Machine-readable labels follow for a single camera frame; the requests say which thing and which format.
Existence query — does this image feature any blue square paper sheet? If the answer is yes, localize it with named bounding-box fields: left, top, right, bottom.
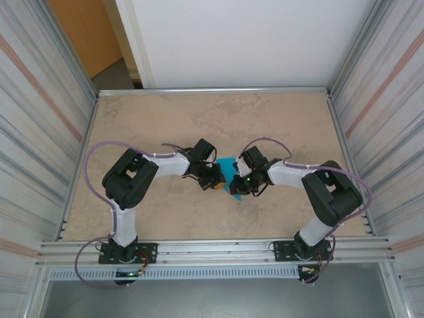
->
left=217, top=157, right=244, bottom=202

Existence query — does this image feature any translucent corrugated side panel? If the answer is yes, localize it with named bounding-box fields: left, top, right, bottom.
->
left=0, top=0, right=90, bottom=318
left=344, top=0, right=424, bottom=318

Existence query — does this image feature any orange wooden door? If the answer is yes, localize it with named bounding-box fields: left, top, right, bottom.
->
left=48, top=0, right=123, bottom=79

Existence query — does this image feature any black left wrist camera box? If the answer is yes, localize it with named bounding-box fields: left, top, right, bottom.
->
left=191, top=138, right=217, bottom=163

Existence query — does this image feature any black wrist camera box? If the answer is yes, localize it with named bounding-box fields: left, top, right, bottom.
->
left=191, top=138, right=217, bottom=163
left=241, top=145, right=269, bottom=168

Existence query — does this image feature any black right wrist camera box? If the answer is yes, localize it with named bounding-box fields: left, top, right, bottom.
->
left=241, top=145, right=269, bottom=168

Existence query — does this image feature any wide aluminium mounting rail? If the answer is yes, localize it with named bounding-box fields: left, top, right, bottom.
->
left=38, top=235, right=397, bottom=268

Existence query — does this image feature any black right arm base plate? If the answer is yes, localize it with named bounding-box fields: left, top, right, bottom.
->
left=273, top=238, right=332, bottom=262

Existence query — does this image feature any long aluminium table edge rail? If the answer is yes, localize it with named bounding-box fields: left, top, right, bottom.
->
left=97, top=86, right=332, bottom=97

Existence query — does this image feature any grey slotted cable duct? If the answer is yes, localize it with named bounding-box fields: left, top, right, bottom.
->
left=48, top=266, right=301, bottom=280

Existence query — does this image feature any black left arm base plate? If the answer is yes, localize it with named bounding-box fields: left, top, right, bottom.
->
left=98, top=242, right=158, bottom=265

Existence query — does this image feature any aluminium table side rail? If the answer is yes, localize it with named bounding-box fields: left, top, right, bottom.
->
left=58, top=94, right=101, bottom=241
left=326, top=92, right=377, bottom=237

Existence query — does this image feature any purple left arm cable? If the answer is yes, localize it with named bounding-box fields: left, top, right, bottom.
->
left=73, top=140, right=186, bottom=291

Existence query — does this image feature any white door frame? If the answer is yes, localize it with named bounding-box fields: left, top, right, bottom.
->
left=114, top=0, right=156, bottom=89

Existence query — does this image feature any aluminium corner post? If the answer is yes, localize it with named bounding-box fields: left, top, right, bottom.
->
left=330, top=0, right=398, bottom=97
left=29, top=0, right=99, bottom=100

